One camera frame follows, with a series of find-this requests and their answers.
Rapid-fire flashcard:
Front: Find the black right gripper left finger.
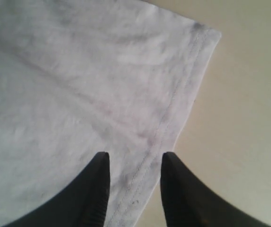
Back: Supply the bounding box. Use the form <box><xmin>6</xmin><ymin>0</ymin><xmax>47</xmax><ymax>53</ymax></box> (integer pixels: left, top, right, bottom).
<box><xmin>8</xmin><ymin>152</ymin><xmax>109</xmax><ymax>227</ymax></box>

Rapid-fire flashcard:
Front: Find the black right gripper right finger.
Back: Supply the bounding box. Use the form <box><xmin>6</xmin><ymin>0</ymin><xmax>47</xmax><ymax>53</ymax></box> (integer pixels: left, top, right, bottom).
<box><xmin>161</xmin><ymin>152</ymin><xmax>266</xmax><ymax>227</ymax></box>

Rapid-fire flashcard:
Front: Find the white t-shirt with red lettering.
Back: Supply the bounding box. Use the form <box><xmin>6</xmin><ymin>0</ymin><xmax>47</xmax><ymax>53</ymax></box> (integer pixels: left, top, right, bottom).
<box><xmin>0</xmin><ymin>0</ymin><xmax>221</xmax><ymax>227</ymax></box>

